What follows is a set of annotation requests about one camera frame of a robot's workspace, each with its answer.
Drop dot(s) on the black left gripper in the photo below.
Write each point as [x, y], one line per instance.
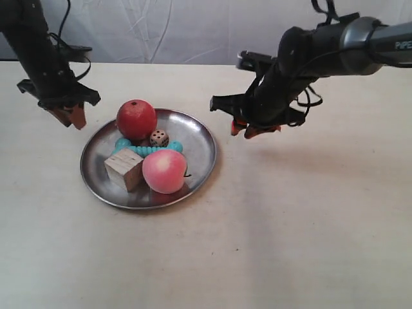
[55, 86]

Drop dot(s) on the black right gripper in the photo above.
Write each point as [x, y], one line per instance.
[265, 105]

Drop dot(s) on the round silver metal plate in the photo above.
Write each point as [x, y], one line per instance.
[199, 149]

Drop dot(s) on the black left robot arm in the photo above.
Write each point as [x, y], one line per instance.
[46, 58]

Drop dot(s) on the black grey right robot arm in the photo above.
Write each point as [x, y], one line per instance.
[353, 46]

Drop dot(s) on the turquoise bone toy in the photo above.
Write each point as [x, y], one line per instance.
[144, 151]

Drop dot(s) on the red apple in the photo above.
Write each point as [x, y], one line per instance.
[136, 119]

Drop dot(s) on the wooden cube block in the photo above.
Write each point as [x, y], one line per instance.
[124, 169]

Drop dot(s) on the wooden die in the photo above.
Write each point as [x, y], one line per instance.
[159, 138]

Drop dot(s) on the pink peach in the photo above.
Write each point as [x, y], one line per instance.
[164, 171]

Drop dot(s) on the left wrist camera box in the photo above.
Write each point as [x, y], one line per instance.
[75, 53]

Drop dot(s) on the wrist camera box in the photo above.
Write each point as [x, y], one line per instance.
[75, 53]
[251, 61]

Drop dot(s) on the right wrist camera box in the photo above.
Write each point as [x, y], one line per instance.
[251, 61]

